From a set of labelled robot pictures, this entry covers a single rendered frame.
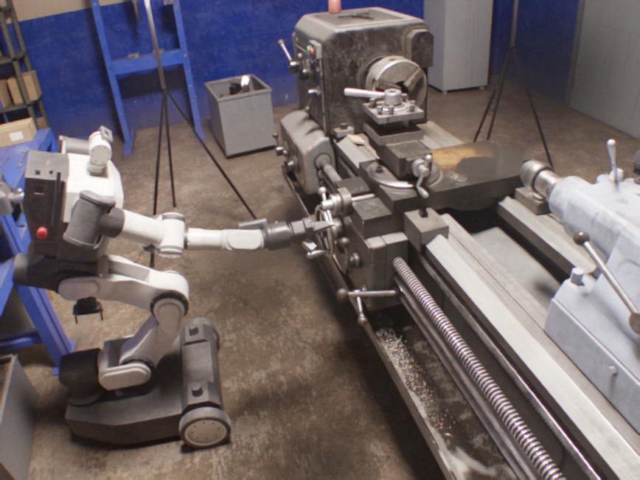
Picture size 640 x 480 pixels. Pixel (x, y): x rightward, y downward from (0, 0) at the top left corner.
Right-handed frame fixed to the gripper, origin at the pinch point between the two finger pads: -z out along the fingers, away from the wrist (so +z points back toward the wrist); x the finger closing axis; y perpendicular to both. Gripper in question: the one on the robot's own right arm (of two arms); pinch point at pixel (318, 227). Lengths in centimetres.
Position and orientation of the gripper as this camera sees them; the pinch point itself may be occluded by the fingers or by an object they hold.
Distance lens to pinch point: 164.1
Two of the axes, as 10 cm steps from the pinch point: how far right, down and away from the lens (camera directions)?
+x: 1.1, -3.5, -9.3
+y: -2.5, -9.2, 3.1
